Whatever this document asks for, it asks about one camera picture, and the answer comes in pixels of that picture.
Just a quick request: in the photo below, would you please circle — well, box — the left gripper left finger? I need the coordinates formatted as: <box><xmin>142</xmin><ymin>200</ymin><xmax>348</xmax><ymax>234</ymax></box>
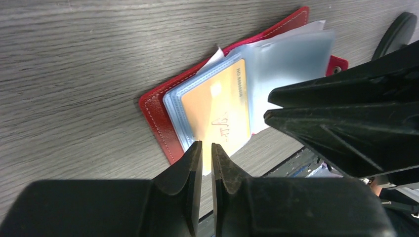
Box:
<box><xmin>0</xmin><ymin>142</ymin><xmax>202</xmax><ymax>237</ymax></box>

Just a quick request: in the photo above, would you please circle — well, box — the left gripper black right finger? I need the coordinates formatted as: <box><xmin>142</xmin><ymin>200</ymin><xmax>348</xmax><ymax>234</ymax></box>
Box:
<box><xmin>211</xmin><ymin>143</ymin><xmax>396</xmax><ymax>237</ymax></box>

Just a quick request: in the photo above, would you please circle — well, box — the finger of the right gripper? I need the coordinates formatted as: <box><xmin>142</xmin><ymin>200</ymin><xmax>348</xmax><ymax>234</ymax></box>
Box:
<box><xmin>268</xmin><ymin>41</ymin><xmax>419</xmax><ymax>108</ymax></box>
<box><xmin>264</xmin><ymin>102</ymin><xmax>419</xmax><ymax>178</ymax></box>

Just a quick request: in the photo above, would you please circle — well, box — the red card holder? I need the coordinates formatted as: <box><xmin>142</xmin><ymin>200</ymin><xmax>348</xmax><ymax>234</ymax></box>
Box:
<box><xmin>138</xmin><ymin>6</ymin><xmax>349</xmax><ymax>165</ymax></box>

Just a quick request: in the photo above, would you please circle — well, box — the red microphone on black stand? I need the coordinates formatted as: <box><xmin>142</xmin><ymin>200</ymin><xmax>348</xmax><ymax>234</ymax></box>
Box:
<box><xmin>371</xmin><ymin>12</ymin><xmax>418</xmax><ymax>61</ymax></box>

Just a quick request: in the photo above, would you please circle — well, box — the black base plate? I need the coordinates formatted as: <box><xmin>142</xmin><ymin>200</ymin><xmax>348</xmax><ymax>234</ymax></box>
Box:
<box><xmin>262</xmin><ymin>148</ymin><xmax>323</xmax><ymax>178</ymax></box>

